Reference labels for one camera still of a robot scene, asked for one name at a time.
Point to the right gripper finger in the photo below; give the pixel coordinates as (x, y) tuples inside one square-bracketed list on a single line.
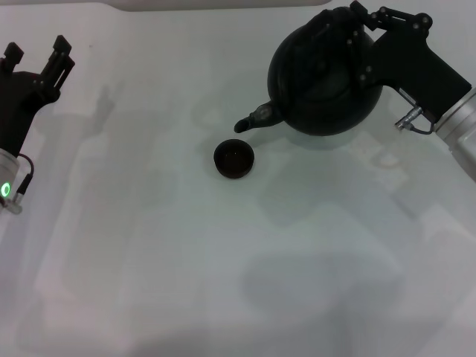
[(362, 59), (401, 18)]

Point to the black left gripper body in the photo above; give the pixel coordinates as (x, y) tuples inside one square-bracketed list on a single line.
[(16, 100)]

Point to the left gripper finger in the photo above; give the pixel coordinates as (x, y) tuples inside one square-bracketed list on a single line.
[(61, 44), (13, 54)]

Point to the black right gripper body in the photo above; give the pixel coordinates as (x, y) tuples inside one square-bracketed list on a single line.
[(413, 67)]

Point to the black round teapot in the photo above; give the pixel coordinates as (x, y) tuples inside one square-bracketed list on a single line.
[(316, 93)]

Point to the small black teacup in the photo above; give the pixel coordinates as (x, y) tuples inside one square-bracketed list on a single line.
[(234, 159)]

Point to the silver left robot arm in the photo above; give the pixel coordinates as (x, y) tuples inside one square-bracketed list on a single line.
[(5, 208)]

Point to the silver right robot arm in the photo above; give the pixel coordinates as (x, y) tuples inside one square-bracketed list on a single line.
[(459, 122)]

